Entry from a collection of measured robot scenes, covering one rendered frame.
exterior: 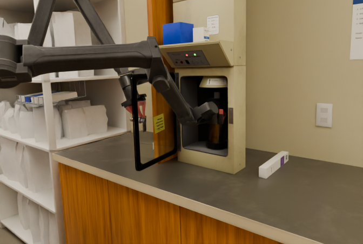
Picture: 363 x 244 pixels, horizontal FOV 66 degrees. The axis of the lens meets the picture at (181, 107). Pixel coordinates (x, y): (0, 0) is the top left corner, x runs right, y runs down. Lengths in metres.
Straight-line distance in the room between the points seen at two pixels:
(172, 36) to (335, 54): 0.76
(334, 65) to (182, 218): 0.98
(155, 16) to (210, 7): 0.27
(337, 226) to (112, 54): 0.80
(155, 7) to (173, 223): 0.95
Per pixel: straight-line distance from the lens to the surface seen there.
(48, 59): 0.74
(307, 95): 1.55
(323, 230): 0.96
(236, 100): 1.23
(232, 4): 1.23
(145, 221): 1.34
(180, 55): 1.26
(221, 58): 1.16
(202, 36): 1.19
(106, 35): 1.27
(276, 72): 1.59
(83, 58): 0.74
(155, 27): 1.37
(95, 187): 1.57
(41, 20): 1.27
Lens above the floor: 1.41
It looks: 8 degrees down
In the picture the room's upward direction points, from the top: 2 degrees counter-clockwise
